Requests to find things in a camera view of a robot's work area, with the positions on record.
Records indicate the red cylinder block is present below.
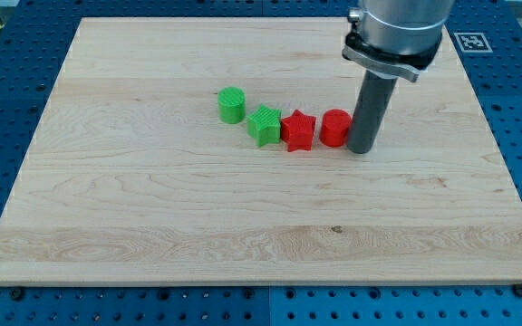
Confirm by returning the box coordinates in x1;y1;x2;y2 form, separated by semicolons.
319;109;352;148

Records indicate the green star block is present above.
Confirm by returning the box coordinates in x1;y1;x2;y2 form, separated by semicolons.
246;104;282;147

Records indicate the green cylinder block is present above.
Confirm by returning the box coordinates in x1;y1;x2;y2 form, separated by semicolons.
217;87;246;124

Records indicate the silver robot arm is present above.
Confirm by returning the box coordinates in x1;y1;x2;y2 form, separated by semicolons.
342;0;454;82

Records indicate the black white fiducial marker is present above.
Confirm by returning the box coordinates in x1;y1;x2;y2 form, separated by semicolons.
454;32;492;53

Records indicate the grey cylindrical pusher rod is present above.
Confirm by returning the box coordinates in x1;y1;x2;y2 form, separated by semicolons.
346;71;397;154

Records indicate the red star block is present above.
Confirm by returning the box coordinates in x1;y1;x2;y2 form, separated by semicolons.
281;110;316;152

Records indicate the wooden board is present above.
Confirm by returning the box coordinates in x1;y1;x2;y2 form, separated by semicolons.
0;17;522;287

